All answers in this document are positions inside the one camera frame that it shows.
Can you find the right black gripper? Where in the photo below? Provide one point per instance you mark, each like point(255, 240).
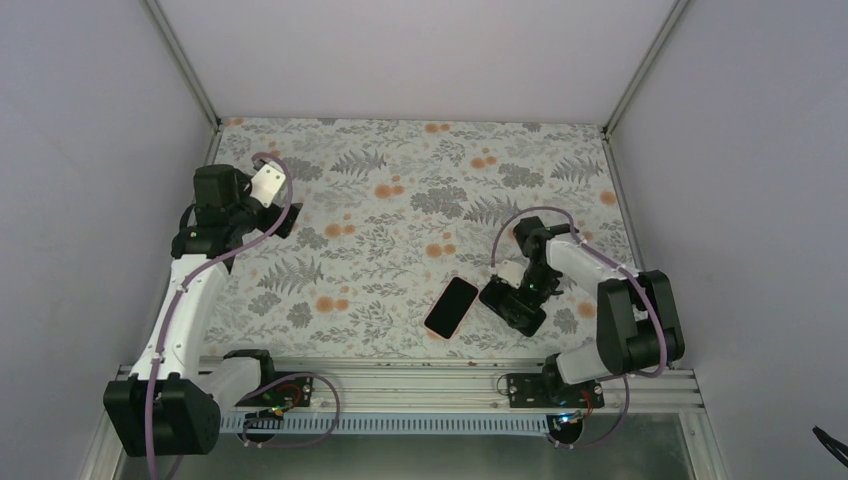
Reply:
point(538, 304)

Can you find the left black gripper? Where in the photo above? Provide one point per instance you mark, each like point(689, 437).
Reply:
point(292, 218)

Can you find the black phone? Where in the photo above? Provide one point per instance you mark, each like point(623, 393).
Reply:
point(520, 308)

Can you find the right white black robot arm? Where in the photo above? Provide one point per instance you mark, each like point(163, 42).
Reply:
point(637, 327)

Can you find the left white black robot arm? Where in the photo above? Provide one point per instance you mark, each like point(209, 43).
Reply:
point(166, 406)

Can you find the floral patterned table mat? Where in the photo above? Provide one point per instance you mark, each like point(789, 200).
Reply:
point(391, 212)

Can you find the black object at edge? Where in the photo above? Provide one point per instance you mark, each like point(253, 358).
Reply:
point(832, 445)

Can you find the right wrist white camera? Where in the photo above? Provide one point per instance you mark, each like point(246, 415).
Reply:
point(510, 272)

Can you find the wrist white camera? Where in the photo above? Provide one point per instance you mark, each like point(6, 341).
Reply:
point(510, 272)
point(266, 183)

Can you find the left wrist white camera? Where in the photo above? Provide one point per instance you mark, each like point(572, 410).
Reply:
point(266, 183)

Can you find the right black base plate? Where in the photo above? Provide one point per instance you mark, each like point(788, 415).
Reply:
point(536, 391)

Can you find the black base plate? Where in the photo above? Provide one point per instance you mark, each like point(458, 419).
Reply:
point(293, 393)
point(536, 391)

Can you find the aluminium mounting rail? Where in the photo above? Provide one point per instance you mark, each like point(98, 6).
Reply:
point(453, 385)

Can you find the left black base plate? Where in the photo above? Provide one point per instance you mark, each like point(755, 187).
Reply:
point(293, 393)

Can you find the slotted grey cable duct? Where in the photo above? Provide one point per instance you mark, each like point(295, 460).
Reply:
point(402, 424)

